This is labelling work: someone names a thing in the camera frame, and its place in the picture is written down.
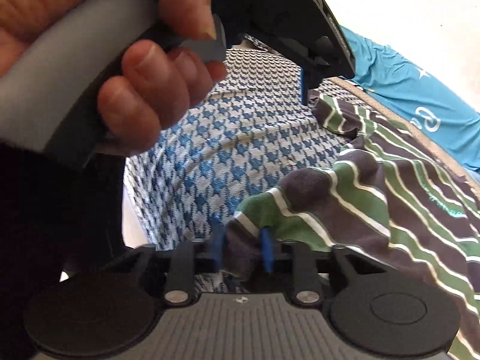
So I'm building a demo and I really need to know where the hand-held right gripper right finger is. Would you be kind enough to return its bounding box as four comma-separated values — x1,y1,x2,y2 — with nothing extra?
261,229,391,306

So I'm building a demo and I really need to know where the houndstooth bed mat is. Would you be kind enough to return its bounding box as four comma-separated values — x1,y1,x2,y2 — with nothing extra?
124,34,480,282

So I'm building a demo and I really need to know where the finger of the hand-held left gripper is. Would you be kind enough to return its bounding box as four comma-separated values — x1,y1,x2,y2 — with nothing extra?
299,41,328,106
317,9,356,80

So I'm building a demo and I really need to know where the green grey striped t-shirt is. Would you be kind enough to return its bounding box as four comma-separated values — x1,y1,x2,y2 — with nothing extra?
225,95,480,360

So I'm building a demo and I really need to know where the person's left hand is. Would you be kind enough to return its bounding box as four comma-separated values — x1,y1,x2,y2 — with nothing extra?
0,0,227,154

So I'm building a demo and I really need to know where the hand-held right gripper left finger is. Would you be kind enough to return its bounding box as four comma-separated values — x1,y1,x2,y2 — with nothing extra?
99,229,226,306

